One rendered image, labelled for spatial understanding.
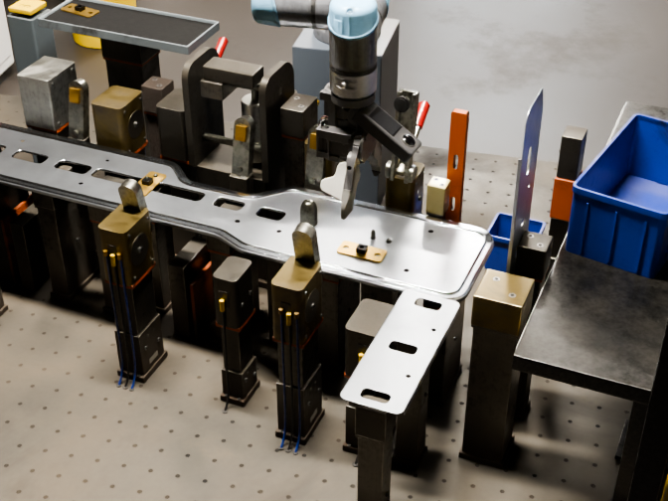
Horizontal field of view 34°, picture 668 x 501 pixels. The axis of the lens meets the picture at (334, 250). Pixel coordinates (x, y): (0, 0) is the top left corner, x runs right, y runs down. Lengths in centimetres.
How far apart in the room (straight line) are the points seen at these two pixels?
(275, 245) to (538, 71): 309
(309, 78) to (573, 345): 101
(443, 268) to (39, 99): 95
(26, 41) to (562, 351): 143
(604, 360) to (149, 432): 83
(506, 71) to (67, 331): 301
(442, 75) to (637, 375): 326
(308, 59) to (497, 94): 232
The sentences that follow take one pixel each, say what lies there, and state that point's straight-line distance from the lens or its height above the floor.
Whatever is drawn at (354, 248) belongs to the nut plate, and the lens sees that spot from 195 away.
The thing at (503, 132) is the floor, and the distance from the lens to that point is 442.
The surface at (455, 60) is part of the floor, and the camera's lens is 498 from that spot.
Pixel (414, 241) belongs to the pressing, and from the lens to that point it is 198.
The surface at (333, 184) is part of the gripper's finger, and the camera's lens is 181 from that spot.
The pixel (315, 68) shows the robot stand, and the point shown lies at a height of 105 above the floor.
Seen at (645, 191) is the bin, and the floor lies 103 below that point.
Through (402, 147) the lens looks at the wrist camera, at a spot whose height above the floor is 124.
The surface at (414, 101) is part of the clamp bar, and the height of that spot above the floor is 120.
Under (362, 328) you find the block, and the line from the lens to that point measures 181.
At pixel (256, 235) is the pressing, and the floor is 100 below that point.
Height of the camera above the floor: 212
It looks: 35 degrees down
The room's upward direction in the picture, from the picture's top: straight up
